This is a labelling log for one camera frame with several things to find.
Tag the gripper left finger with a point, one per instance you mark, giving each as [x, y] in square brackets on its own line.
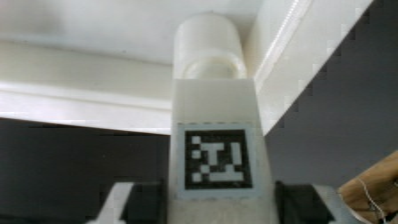
[133, 204]

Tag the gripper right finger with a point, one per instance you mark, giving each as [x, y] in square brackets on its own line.
[309, 205]

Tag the white table leg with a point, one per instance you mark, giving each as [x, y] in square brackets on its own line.
[220, 187]

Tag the white square table top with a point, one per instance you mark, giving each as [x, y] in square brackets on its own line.
[87, 49]

